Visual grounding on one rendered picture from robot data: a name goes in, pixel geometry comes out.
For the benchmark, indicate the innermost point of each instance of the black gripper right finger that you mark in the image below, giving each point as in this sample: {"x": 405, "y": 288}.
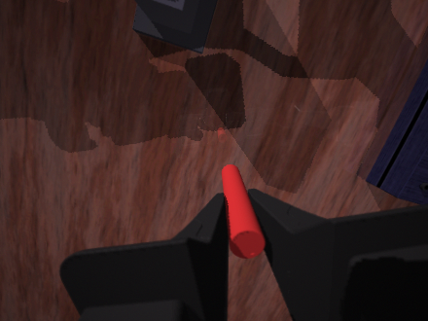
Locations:
{"x": 309, "y": 254}

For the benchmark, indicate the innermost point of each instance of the red peg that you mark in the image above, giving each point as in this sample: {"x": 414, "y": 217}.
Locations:
{"x": 245, "y": 235}

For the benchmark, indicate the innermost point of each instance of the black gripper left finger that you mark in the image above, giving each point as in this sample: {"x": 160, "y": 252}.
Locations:
{"x": 192, "y": 266}

